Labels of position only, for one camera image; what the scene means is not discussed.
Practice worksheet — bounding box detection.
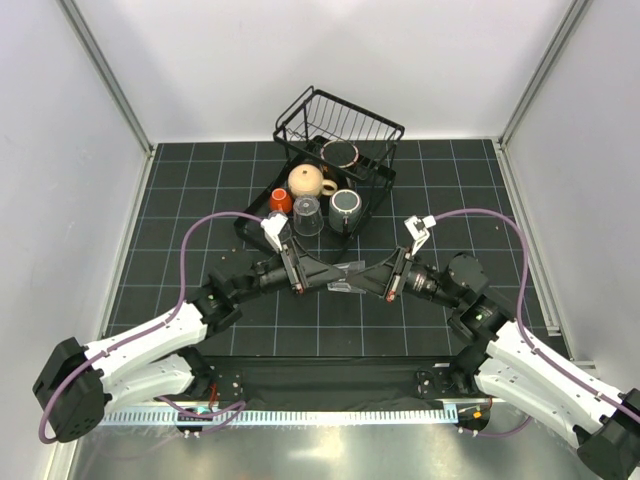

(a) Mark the grey-green ceramic mug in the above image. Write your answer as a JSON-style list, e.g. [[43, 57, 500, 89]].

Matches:
[[328, 189, 362, 235]]

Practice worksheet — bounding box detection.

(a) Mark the black gridded table mat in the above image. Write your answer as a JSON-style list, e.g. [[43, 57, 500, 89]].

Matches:
[[102, 139, 567, 357]]

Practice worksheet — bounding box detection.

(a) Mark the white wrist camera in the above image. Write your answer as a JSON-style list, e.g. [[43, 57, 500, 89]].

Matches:
[[260, 211, 291, 252], [404, 215, 436, 255]]

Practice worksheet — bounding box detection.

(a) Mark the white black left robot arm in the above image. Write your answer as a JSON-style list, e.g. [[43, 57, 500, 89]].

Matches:
[[32, 239, 346, 444]]

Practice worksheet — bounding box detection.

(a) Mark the black mug with pink rim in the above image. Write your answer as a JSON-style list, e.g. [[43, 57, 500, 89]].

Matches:
[[320, 140, 360, 176]]

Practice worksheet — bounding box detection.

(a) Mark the slotted white cable duct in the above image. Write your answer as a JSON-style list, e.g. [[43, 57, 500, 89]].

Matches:
[[100, 404, 458, 430]]

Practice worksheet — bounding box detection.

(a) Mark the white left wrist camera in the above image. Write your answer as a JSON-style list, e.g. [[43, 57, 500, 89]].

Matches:
[[260, 211, 291, 252]]

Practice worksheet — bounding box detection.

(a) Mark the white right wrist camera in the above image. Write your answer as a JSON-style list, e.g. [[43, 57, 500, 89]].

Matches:
[[404, 215, 436, 255]]

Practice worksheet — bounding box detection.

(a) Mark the clear faceted plastic cup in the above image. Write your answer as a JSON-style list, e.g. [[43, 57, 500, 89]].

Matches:
[[266, 211, 291, 239], [326, 260, 366, 295]]

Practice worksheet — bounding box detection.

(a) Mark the beige ceramic mug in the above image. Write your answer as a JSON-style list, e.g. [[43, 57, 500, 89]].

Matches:
[[287, 164, 338, 198]]

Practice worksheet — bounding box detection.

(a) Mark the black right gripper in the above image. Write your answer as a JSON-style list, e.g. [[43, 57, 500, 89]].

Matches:
[[345, 244, 462, 310]]

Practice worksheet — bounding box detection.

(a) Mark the orange ceramic mug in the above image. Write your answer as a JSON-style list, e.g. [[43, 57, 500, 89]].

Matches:
[[269, 188, 293, 214]]

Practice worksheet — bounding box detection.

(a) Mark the black wire dish rack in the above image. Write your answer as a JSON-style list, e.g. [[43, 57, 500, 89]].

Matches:
[[245, 86, 405, 263]]

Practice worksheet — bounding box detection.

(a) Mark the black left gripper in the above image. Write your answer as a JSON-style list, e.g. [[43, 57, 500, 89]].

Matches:
[[232, 237, 345, 304]]

